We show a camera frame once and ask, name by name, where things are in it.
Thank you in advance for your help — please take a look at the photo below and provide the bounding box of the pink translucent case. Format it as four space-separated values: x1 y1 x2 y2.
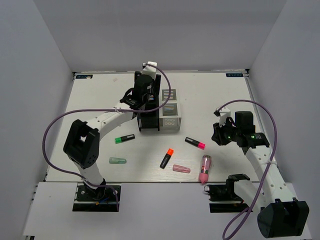
172 164 191 174

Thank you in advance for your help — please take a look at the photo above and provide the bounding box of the orange cap black highlighter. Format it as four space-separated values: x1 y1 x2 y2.
160 148 174 169

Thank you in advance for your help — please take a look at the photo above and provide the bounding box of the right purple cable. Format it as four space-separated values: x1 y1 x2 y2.
214 99 278 240

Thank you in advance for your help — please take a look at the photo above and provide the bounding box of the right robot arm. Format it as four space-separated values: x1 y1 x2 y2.
204 108 310 239

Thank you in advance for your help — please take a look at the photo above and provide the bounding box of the left blue corner label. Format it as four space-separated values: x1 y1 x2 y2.
75 74 93 79

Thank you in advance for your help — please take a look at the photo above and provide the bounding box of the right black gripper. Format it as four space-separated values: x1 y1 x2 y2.
211 118 241 146

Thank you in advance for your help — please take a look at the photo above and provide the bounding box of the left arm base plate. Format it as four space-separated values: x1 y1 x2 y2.
72 184 118 213

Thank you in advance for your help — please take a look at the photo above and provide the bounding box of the pink cap black highlighter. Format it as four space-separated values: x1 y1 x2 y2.
185 137 206 150

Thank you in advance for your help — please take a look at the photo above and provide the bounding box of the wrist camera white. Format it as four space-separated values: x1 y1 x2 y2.
214 107 231 128
141 61 158 79

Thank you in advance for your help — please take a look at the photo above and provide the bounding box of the right blue corner label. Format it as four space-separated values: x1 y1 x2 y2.
225 73 244 78

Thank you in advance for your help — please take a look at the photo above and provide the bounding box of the mint green translucent case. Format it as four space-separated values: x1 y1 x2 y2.
109 157 127 165

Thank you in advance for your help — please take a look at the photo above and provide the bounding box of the black slotted organizer box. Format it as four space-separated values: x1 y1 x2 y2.
137 87 160 132

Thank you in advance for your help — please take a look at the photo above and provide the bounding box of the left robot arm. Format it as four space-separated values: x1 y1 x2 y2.
63 71 161 200

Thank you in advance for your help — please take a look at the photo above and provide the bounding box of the green cap black highlighter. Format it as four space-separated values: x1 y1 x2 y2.
114 134 135 144

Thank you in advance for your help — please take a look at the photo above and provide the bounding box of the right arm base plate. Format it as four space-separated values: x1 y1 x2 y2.
203 184 249 213

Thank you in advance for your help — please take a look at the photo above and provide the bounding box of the white slotted organizer box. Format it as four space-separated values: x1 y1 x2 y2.
159 88 182 132

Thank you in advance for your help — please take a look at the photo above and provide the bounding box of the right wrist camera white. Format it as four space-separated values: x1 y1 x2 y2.
214 107 231 128

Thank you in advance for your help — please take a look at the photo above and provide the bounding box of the blue corner label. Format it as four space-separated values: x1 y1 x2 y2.
75 74 93 79
225 73 244 78

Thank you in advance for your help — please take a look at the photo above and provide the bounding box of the pink glue bottle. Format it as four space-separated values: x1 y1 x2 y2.
198 154 212 184

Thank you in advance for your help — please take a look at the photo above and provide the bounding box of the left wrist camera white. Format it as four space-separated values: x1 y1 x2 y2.
141 61 158 79

